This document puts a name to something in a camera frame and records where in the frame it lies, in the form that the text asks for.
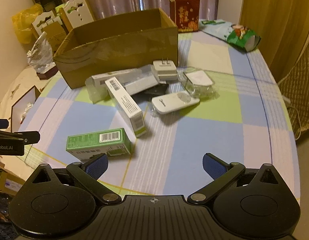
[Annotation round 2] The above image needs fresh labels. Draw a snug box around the white cable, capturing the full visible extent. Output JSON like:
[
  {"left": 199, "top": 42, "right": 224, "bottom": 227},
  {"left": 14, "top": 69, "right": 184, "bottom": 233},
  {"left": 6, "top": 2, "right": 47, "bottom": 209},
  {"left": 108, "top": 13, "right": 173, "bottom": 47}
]
[{"left": 288, "top": 102, "right": 305, "bottom": 140}]

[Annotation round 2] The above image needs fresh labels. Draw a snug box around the red gift box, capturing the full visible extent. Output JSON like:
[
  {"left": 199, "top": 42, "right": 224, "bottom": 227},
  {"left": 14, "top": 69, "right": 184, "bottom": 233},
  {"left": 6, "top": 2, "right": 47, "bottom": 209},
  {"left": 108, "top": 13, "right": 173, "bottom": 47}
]
[{"left": 169, "top": 0, "right": 200, "bottom": 33}]

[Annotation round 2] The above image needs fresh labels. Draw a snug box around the clear white package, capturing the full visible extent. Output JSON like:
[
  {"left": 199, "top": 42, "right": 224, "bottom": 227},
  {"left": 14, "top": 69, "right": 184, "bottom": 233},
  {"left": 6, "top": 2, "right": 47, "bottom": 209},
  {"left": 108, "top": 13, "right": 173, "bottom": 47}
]
[{"left": 124, "top": 65, "right": 160, "bottom": 95}]

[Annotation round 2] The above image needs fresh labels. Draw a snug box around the brown framed open box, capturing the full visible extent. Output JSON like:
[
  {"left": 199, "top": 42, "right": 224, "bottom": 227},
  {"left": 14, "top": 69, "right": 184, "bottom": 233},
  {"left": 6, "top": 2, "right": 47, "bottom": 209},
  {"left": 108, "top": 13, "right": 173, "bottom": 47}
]
[{"left": 11, "top": 85, "right": 41, "bottom": 132}]

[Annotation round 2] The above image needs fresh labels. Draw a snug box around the yellow plastic bag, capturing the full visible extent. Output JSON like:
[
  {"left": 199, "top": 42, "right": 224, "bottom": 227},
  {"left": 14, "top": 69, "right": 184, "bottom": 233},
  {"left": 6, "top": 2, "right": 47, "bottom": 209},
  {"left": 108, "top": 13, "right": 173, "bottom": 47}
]
[{"left": 12, "top": 4, "right": 44, "bottom": 44}]

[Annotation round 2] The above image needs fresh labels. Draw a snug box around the checked cloth desktop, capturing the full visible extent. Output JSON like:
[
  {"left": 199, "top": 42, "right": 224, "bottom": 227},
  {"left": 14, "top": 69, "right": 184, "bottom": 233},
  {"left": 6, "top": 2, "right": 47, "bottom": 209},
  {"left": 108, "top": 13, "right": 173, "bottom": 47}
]
[{"left": 13, "top": 19, "right": 301, "bottom": 201}]

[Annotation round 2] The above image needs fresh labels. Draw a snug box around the translucent plastic case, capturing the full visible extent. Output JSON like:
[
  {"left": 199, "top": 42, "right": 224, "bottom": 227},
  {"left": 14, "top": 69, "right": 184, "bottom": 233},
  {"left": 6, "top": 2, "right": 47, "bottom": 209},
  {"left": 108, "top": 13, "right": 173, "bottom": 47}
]
[{"left": 85, "top": 76, "right": 108, "bottom": 104}]

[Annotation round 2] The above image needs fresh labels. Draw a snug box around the silver sculpture on wooden base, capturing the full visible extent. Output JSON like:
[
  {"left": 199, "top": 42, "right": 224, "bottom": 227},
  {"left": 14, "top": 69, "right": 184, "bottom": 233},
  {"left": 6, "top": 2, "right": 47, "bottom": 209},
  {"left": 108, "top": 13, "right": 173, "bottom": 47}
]
[{"left": 26, "top": 32, "right": 59, "bottom": 81}]

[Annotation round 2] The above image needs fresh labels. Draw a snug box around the green barcode box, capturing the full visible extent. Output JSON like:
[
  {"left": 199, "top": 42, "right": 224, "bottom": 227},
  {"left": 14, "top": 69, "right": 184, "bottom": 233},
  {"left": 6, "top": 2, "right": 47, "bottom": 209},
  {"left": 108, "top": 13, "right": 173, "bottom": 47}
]
[{"left": 66, "top": 128, "right": 132, "bottom": 161}]

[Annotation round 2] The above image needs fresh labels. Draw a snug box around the wooden door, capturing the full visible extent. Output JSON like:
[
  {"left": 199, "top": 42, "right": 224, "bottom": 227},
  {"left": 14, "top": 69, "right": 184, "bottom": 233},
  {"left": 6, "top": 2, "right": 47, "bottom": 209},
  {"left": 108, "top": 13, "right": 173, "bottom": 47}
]
[{"left": 240, "top": 0, "right": 309, "bottom": 81}]

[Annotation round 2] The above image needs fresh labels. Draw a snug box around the black flat device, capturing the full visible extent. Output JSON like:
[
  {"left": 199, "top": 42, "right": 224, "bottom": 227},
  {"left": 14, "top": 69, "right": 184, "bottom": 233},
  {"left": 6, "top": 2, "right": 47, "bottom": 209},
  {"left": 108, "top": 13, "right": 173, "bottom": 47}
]
[{"left": 132, "top": 83, "right": 169, "bottom": 103}]

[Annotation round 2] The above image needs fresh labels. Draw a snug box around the green cartoon snack bag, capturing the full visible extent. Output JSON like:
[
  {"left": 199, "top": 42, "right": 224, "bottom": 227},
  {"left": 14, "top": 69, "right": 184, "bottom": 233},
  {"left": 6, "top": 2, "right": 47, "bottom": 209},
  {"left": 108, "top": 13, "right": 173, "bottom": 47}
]
[{"left": 199, "top": 19, "right": 261, "bottom": 53}]

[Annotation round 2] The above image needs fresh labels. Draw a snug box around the white box with green end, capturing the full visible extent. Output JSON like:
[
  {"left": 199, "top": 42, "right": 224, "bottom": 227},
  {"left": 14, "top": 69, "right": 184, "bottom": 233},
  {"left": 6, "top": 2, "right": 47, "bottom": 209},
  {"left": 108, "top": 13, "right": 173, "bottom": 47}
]
[{"left": 105, "top": 77, "right": 147, "bottom": 138}]

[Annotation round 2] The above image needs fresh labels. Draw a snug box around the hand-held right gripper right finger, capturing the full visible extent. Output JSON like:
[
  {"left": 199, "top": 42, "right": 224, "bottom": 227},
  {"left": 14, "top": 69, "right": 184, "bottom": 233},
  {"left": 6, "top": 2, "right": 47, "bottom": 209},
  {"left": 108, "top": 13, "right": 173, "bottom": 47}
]
[{"left": 188, "top": 152, "right": 286, "bottom": 206}]

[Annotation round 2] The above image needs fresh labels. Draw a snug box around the white carved chair back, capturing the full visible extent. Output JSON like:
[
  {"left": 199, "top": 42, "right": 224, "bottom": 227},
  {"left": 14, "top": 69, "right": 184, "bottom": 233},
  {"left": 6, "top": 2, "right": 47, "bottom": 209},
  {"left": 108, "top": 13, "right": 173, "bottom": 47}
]
[
  {"left": 32, "top": 11, "right": 61, "bottom": 40},
  {"left": 58, "top": 0, "right": 95, "bottom": 30}
]

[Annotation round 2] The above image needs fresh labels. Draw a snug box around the white remote control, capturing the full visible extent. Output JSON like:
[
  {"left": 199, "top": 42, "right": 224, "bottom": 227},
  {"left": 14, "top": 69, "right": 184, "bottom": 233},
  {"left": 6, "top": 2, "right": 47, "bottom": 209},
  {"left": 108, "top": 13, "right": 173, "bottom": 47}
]
[{"left": 151, "top": 91, "right": 200, "bottom": 115}]

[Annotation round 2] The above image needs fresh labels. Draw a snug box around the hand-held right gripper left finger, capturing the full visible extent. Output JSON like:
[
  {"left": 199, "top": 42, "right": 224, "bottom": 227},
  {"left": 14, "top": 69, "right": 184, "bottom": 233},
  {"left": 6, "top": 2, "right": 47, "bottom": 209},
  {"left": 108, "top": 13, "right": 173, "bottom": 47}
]
[{"left": 25, "top": 153, "right": 120, "bottom": 206}]

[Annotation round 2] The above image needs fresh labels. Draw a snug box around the white power adapter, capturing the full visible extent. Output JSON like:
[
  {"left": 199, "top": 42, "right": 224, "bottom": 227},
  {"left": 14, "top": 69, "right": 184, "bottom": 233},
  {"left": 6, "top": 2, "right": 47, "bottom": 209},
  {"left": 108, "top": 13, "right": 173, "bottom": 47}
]
[{"left": 153, "top": 57, "right": 178, "bottom": 82}]

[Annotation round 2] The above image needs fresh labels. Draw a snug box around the quilted chair cover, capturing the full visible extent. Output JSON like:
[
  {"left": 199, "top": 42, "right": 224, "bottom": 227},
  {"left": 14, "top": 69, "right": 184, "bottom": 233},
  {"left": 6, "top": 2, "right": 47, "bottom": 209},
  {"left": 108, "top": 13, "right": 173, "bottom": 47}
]
[{"left": 278, "top": 36, "right": 309, "bottom": 141}]

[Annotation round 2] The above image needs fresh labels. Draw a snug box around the white long printed box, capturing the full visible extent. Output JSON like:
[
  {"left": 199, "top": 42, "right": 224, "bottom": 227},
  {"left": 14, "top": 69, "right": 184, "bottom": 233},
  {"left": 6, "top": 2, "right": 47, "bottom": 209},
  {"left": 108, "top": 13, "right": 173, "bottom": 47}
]
[{"left": 92, "top": 68, "right": 139, "bottom": 87}]

